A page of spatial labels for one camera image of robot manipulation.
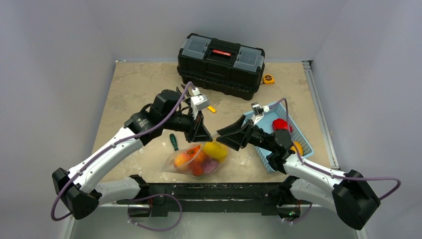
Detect black plastic toolbox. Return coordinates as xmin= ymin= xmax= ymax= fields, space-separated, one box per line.
xmin=177 ymin=33 xmax=265 ymax=101

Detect green handled screwdriver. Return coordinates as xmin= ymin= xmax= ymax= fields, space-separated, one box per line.
xmin=169 ymin=133 xmax=179 ymax=151

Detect yellow mango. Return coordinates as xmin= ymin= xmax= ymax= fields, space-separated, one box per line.
xmin=202 ymin=141 xmax=228 ymax=162

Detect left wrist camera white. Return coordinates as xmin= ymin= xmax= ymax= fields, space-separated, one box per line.
xmin=190 ymin=87 xmax=210 ymax=119

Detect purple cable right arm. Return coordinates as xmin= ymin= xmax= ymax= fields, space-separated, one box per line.
xmin=268 ymin=98 xmax=402 ymax=201

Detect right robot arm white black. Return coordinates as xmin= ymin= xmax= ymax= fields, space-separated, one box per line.
xmin=216 ymin=116 xmax=381 ymax=230

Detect yellow orange lemon fruit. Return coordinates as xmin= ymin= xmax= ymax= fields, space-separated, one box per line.
xmin=291 ymin=141 xmax=304 ymax=156

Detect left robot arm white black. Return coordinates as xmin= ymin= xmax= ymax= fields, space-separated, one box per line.
xmin=50 ymin=90 xmax=212 ymax=221

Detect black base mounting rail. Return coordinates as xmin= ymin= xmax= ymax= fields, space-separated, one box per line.
xmin=117 ymin=182 xmax=309 ymax=220

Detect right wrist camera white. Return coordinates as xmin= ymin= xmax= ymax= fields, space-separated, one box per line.
xmin=251 ymin=102 xmax=270 ymax=125

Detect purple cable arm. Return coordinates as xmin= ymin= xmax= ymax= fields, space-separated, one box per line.
xmin=268 ymin=98 xmax=402 ymax=201
xmin=50 ymin=81 xmax=197 ymax=222

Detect red bell pepper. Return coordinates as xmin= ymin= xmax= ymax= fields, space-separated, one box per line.
xmin=272 ymin=118 xmax=293 ymax=133

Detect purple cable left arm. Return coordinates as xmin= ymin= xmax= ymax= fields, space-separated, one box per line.
xmin=50 ymin=81 xmax=197 ymax=222

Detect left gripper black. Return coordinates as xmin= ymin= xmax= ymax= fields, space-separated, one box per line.
xmin=162 ymin=107 xmax=212 ymax=142

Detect red tomato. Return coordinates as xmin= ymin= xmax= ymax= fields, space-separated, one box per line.
xmin=190 ymin=162 xmax=204 ymax=176

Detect small yellow screwdriver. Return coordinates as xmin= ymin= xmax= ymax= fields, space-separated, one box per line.
xmin=207 ymin=106 xmax=216 ymax=113

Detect black pliers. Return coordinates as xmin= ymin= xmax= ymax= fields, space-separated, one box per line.
xmin=176 ymin=85 xmax=189 ymax=98

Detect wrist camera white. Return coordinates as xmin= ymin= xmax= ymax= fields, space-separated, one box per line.
xmin=190 ymin=87 xmax=210 ymax=119
xmin=251 ymin=102 xmax=270 ymax=125

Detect yellow tape measure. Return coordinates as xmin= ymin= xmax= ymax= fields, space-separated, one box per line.
xmin=262 ymin=74 xmax=275 ymax=84

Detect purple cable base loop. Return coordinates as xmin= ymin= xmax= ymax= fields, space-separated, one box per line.
xmin=127 ymin=193 xmax=184 ymax=232

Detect clear zip top bag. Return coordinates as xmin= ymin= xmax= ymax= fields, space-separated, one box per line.
xmin=162 ymin=141 xmax=230 ymax=178

